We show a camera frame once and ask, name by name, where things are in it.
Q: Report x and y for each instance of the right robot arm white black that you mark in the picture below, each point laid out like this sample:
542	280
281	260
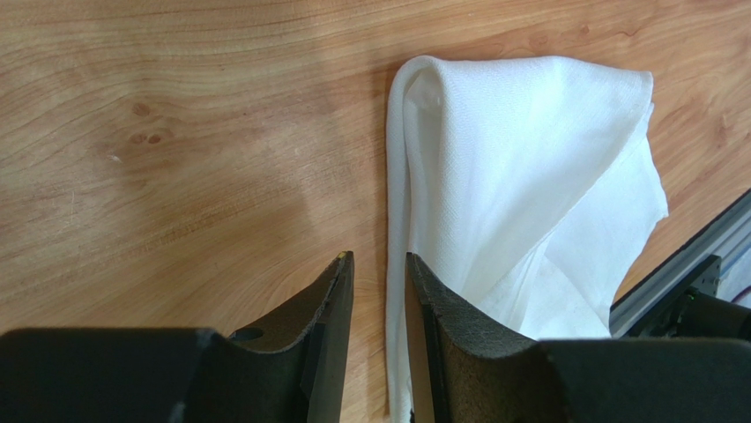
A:
704	316

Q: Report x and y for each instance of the white cloth napkin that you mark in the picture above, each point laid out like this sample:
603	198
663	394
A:
526	185

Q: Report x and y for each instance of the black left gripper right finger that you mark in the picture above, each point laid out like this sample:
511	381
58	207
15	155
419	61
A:
465	366

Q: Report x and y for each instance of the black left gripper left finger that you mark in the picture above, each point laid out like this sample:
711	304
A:
290	364

